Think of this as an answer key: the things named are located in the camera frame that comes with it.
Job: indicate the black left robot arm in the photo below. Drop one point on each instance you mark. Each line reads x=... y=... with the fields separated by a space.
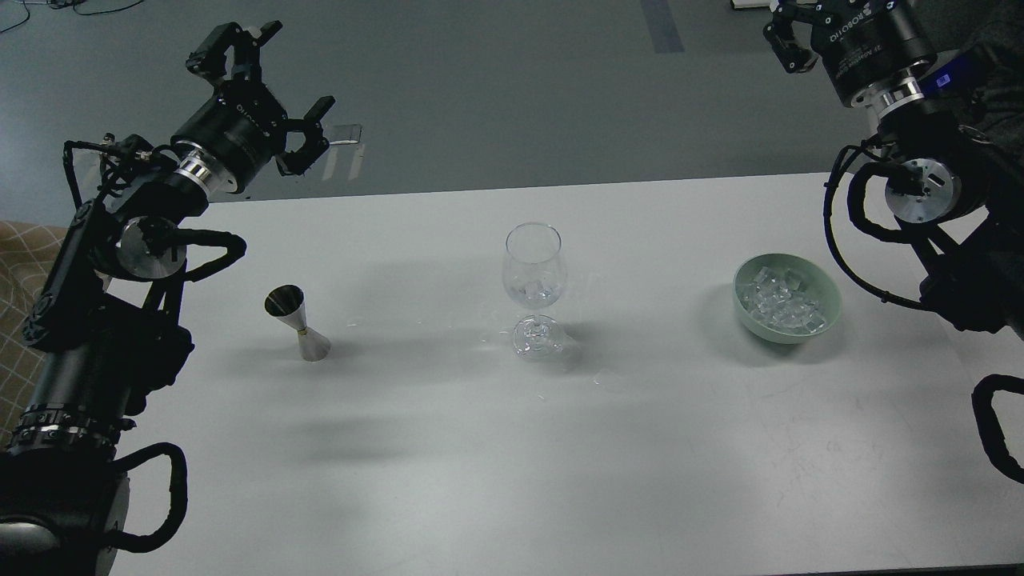
x=107 y=318

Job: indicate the silver floor plate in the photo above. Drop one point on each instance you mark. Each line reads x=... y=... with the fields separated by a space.
x=343 y=134

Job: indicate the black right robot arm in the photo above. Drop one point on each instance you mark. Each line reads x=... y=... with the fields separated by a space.
x=932 y=180

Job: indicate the green bowl of ice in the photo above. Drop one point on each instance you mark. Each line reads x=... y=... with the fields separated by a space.
x=784 y=299

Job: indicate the beige checked chair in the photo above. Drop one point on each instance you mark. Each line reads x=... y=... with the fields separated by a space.
x=27 y=254

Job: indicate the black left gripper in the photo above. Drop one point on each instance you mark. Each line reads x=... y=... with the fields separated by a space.
x=243 y=130

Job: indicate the clear wine glass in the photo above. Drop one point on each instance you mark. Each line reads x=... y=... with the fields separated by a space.
x=534 y=276

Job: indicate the steel double jigger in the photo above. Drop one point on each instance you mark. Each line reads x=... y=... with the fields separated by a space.
x=287 y=304

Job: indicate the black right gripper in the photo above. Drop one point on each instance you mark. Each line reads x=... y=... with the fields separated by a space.
x=860 y=43

